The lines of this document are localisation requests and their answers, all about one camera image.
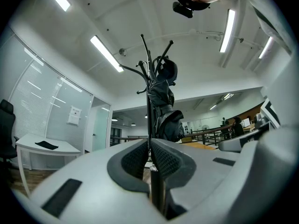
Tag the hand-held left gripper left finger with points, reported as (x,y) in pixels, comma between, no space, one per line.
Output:
(93,183)

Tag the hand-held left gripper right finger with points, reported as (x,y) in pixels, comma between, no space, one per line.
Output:
(205,171)

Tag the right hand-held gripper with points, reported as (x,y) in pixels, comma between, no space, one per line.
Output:
(268,115)

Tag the black coat stand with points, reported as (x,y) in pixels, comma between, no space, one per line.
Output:
(157,190)

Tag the black folding umbrella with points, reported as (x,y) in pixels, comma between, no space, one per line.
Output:
(163,101)

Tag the wooden top table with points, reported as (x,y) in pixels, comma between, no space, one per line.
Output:
(198,145)

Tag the standing fan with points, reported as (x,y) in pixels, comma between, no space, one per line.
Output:
(205,127)

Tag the white desk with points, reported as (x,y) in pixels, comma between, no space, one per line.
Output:
(46,149)

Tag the white paper notice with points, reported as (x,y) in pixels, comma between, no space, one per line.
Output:
(74,115)

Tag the black office chair with armrests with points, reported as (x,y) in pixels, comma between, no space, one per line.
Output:
(5,125)

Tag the ceiling security camera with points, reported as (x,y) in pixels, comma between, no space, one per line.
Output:
(122,52)

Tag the black head camera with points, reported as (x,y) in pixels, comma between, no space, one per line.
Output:
(183,8)

